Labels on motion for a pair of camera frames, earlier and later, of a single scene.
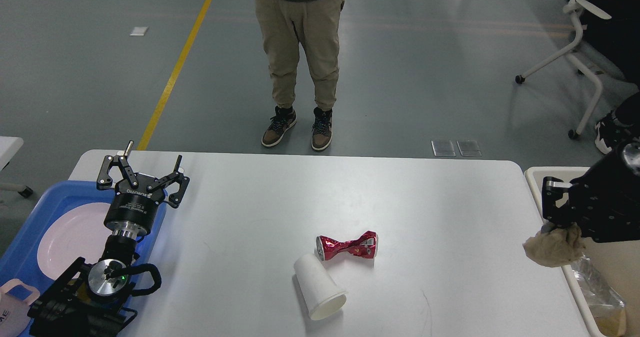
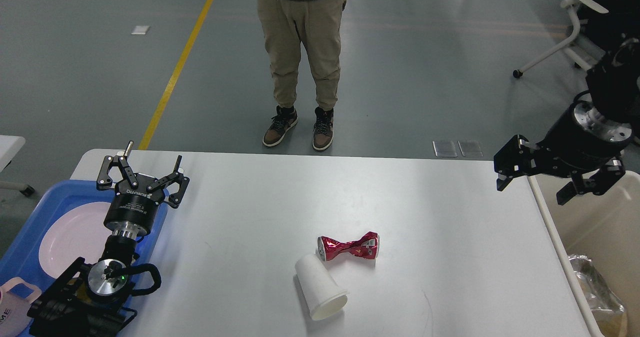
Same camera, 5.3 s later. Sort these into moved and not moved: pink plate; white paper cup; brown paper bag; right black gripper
Moved: right black gripper
Not moved: brown paper bag; pink plate; white paper cup
